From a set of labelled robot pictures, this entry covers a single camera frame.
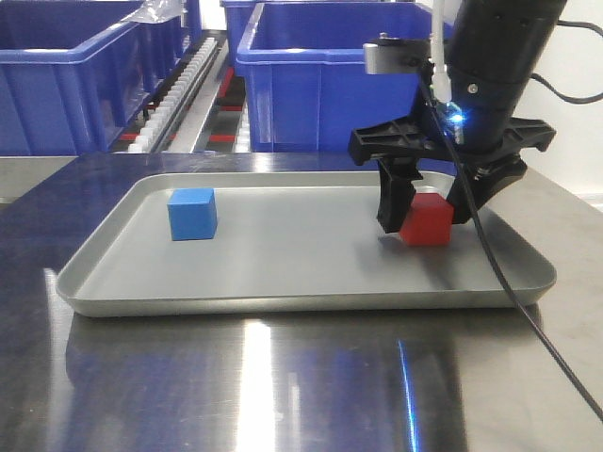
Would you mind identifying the red cube block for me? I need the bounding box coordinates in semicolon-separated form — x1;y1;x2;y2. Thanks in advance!
399;193;454;247

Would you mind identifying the blue cube block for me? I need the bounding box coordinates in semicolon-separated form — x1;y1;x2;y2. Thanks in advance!
167;187;218;241

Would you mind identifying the blue bin behind right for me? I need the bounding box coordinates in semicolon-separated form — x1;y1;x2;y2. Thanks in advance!
220;0;378;81

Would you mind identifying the grey metal tray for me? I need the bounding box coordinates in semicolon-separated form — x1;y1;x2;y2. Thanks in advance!
56;170;558;318

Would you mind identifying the clear plastic sheet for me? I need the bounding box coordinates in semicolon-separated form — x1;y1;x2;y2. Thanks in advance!
124;0;186;24

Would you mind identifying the blue plastic bin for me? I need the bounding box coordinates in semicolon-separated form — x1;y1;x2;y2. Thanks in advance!
1;1;190;156
236;2;432;153

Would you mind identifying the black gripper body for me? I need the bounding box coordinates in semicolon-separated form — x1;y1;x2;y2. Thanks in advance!
348;115;556;175

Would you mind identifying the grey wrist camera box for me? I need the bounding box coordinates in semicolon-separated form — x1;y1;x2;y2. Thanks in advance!
363;36;430;75

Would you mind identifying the white roller conveyor rail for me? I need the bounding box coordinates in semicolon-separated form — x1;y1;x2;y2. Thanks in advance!
126;38;219;154

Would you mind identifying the black cable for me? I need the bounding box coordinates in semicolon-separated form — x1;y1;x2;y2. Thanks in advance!
416;20;603;423

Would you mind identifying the blue plastic bin right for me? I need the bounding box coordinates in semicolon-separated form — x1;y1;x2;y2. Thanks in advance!
236;2;432;153

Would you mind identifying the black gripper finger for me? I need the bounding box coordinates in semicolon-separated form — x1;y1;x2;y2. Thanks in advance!
447;153;527;224
377;157;422;234

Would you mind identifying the white cable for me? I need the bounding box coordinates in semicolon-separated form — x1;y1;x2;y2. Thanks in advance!
430;0;453;104

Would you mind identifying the blue plastic bin left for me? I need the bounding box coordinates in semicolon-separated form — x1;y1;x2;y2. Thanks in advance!
1;1;190;156

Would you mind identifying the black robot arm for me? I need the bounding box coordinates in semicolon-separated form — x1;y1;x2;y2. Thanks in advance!
349;1;565;233

